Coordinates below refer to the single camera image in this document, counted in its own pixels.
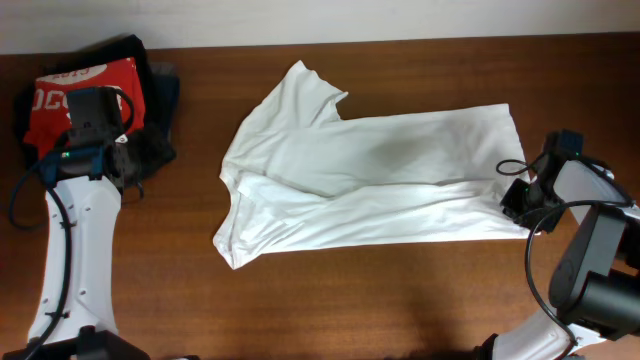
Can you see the dark navy folded garment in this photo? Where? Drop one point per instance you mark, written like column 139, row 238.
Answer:
column 167, row 84

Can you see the black folded shirt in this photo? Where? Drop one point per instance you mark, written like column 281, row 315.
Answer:
column 153, row 149

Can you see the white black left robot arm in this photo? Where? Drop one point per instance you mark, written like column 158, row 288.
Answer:
column 84, row 176

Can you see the white t-shirt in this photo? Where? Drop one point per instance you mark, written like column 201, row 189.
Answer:
column 301, row 178

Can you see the red soccer folded shirt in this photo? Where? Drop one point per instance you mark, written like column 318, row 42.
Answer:
column 47, row 115

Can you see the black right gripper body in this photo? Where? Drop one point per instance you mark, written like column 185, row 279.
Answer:
column 520, row 201

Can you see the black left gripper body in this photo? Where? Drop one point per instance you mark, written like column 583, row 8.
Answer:
column 138, row 151

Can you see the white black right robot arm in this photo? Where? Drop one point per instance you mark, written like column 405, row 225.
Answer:
column 589, row 302

